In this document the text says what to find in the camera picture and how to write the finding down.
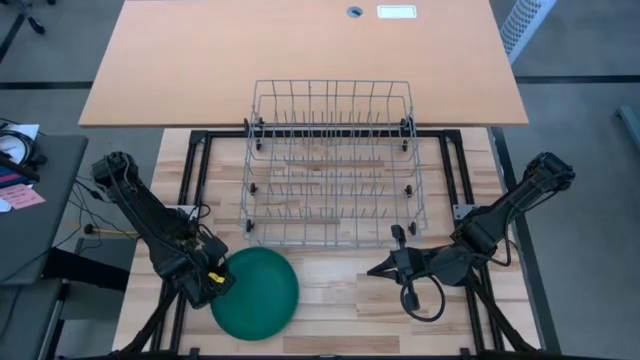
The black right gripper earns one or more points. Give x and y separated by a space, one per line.
415 265

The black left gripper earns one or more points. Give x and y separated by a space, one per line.
200 277

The green plate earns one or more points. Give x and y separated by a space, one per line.
260 300

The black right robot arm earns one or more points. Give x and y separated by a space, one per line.
520 195

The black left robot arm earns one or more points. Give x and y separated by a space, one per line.
145 205

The yellow tape tag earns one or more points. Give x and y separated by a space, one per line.
216 277

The yellow rod with black tip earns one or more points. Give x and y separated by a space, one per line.
115 231

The grey side table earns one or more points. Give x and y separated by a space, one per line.
40 235

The grey bench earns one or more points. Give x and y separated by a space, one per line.
25 320

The pink paper note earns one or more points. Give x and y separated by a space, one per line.
20 196

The light wooden desk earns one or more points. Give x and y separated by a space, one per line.
120 70

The white paper sheet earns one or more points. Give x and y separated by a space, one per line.
25 131

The white desk outlet panel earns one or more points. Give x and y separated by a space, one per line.
396 11

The white perforated computer case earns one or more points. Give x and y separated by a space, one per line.
525 25

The black office chair base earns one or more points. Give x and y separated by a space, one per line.
36 25

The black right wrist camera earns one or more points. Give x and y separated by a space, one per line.
398 236

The black aluminium table frame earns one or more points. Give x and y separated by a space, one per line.
430 134

